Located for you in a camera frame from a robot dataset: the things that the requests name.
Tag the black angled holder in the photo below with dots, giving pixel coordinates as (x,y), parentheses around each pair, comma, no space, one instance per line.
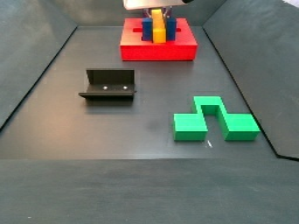
(110,83)

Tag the red board base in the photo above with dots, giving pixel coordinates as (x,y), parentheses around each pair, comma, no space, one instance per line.
(138,50)

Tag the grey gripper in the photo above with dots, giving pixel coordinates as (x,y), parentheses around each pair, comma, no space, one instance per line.
(143,4)

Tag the green zigzag block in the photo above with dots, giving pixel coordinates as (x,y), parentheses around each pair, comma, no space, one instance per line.
(237,126)

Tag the yellow rectangular block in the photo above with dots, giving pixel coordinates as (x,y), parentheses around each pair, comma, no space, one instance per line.
(159,28)

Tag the blue U-shaped block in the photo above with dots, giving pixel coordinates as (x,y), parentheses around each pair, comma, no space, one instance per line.
(170,23)

